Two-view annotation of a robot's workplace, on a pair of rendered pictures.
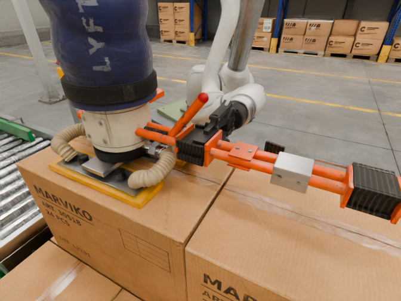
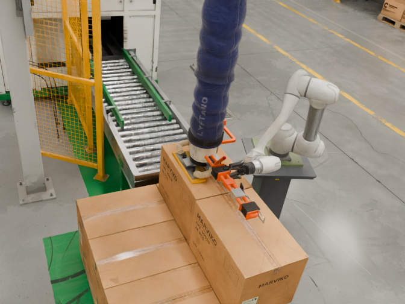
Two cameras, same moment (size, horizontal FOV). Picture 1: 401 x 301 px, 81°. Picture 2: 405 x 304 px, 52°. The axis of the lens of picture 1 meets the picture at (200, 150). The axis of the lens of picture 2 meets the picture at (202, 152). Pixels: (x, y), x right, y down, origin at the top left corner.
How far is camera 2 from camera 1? 2.04 m
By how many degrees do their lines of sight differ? 27
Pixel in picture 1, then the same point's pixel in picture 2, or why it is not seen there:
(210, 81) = (260, 145)
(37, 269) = (146, 192)
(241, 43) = (308, 126)
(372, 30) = not seen: outside the picture
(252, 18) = (313, 116)
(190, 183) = (215, 186)
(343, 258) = (236, 228)
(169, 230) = (195, 194)
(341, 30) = not seen: outside the picture
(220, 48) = (270, 131)
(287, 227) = (231, 215)
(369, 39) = not seen: outside the picture
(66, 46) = (193, 124)
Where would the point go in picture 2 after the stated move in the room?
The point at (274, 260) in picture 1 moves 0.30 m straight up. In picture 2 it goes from (216, 217) to (224, 177)
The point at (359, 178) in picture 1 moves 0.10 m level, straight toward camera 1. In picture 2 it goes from (246, 204) to (229, 204)
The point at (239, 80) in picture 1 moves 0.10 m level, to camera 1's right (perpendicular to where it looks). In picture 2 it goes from (305, 146) to (318, 152)
